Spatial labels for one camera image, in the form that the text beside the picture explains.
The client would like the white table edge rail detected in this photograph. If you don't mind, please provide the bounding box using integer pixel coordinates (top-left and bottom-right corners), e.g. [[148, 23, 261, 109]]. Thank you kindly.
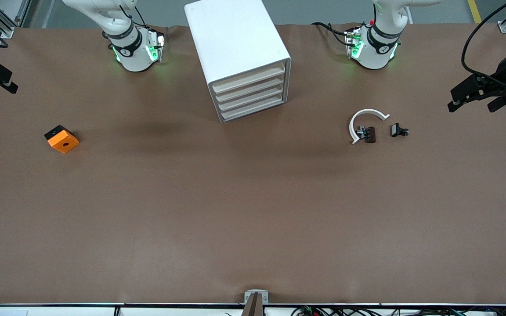
[[0, 303, 506, 316]]

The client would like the small brown black connector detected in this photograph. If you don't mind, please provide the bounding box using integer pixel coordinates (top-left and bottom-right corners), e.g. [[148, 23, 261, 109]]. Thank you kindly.
[[356, 125, 376, 144]]

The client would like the white curved plastic ring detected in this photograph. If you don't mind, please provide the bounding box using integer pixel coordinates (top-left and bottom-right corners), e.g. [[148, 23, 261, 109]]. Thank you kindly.
[[349, 108, 390, 145]]

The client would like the brown table cover mat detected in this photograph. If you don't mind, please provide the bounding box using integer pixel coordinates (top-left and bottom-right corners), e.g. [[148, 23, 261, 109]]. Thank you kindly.
[[0, 24, 506, 306]]

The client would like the white plastic tray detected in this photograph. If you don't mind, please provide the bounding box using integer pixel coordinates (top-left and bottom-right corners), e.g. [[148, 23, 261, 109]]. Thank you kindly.
[[212, 61, 286, 93]]

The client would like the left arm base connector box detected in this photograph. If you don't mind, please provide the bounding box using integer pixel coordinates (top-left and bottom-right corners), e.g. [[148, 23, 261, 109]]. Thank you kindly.
[[344, 27, 364, 58]]

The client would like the black right arm base cable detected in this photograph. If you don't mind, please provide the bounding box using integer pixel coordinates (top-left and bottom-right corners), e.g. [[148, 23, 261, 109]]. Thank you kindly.
[[119, 4, 148, 31]]

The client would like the grey metal bracket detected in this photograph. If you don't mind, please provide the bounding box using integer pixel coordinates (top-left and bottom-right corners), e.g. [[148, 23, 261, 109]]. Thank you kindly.
[[244, 290, 269, 305]]

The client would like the black left arm base cable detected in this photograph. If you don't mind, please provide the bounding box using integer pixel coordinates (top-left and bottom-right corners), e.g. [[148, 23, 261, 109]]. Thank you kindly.
[[312, 22, 351, 45]]

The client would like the black arm base cable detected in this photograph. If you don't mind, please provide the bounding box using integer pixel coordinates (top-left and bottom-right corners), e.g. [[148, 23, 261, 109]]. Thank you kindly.
[[119, 4, 148, 31], [312, 22, 351, 45]]

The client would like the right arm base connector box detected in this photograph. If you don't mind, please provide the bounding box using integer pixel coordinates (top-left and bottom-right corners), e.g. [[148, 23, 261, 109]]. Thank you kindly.
[[149, 32, 166, 63]]

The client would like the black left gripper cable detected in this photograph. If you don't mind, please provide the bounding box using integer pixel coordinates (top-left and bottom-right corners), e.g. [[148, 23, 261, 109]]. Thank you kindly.
[[461, 0, 506, 84]]

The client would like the orange black button box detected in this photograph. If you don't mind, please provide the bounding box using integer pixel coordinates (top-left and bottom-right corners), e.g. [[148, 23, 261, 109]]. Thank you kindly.
[[44, 125, 80, 154]]

